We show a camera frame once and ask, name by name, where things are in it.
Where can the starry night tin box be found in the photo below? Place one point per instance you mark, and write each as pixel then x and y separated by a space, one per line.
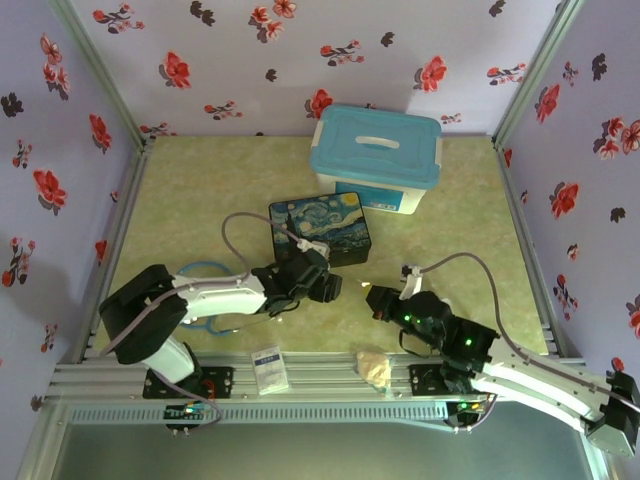
pixel 325 220

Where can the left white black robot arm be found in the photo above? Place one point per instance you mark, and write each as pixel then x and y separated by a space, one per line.
pixel 150 320

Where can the clear bag beige contents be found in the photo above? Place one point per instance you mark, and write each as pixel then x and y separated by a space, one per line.
pixel 374 370

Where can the white paper sachet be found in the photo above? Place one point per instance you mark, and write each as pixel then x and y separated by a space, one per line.
pixel 270 369

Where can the blue stethoscope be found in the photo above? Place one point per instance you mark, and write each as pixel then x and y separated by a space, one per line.
pixel 197 264

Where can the right small circuit board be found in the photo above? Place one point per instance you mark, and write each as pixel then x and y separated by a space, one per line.
pixel 467 407

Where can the small circuit board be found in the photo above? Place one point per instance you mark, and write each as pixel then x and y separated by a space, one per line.
pixel 467 407
pixel 186 412

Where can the white storage box blue lid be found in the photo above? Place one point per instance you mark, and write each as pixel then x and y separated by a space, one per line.
pixel 375 145

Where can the left small circuit board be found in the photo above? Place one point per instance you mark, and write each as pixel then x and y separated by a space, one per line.
pixel 186 412

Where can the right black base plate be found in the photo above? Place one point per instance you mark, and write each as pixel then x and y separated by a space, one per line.
pixel 425 380

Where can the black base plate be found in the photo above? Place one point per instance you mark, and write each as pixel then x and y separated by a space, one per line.
pixel 222 382
pixel 425 380

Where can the aluminium front frame rail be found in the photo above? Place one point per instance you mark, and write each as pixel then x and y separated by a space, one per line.
pixel 320 375

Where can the aluminium side rail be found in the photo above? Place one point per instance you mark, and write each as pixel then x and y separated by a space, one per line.
pixel 122 235
pixel 530 250

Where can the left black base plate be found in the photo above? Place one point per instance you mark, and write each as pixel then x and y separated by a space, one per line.
pixel 222 382

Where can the aluminium corner post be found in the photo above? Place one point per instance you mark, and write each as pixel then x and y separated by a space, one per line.
pixel 97 70
pixel 537 70

